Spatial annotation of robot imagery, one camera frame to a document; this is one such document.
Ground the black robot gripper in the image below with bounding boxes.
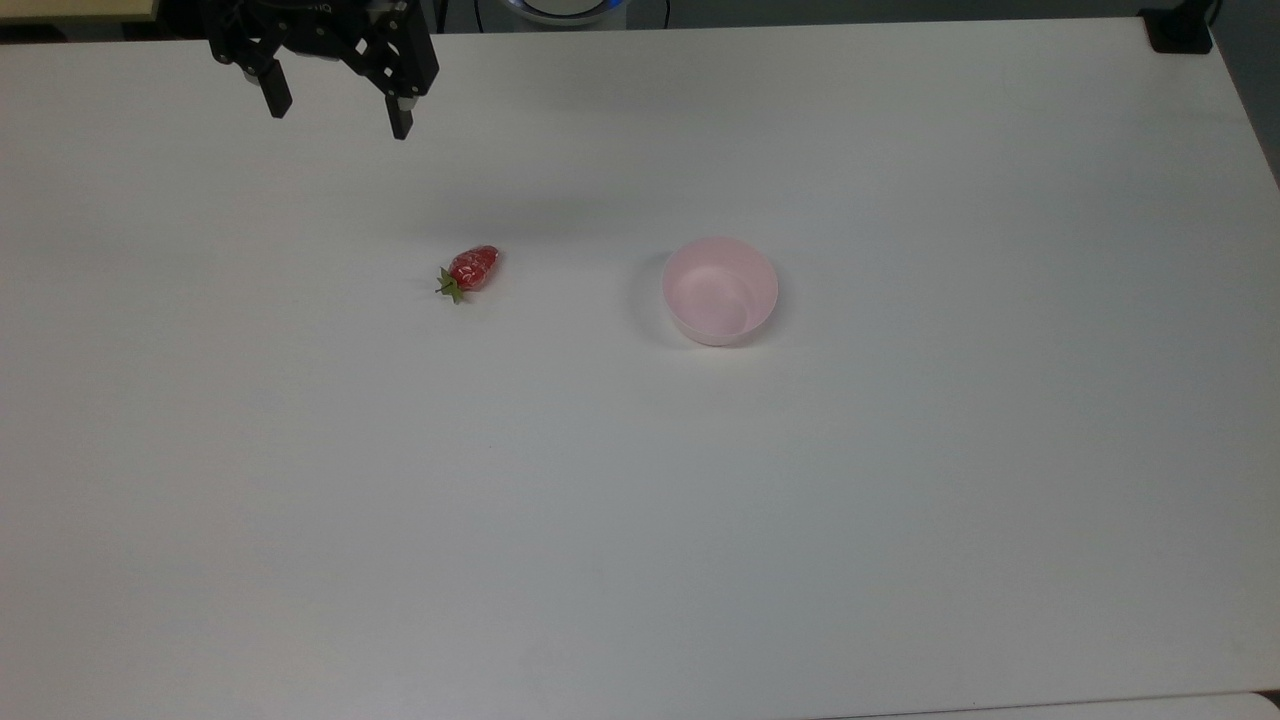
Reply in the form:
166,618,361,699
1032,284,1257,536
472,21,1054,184
205,0,441,141

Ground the red strawberry with green leaves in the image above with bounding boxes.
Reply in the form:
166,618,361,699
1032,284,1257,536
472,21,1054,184
435,244,502,305

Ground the pink plastic bowl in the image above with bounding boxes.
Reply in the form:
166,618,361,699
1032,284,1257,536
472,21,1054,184
660,236,780,348

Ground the light wooden table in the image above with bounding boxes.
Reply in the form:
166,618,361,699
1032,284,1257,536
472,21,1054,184
0,0,159,27

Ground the black table clamp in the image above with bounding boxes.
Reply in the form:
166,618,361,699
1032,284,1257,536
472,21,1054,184
1138,0,1219,56

